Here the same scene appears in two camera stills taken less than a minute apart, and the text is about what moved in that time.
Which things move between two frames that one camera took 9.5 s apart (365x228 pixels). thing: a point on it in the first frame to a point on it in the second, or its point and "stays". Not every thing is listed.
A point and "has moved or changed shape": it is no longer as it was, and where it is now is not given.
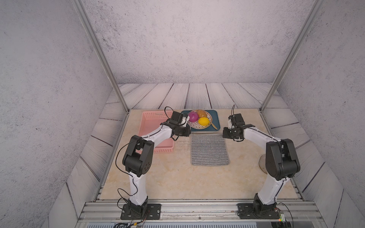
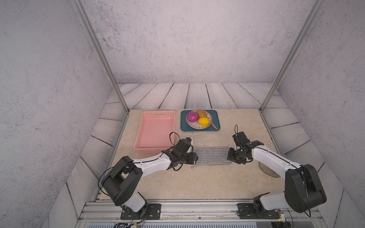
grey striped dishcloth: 209,149 has moved or changed shape
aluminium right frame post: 309,20 stays
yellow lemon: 204,121 stays
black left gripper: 187,131 to 193,158
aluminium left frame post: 91,32 stays
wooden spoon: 214,126 stays
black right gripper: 225,133 to 231,150
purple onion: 194,116 stays
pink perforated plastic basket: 150,119 stays
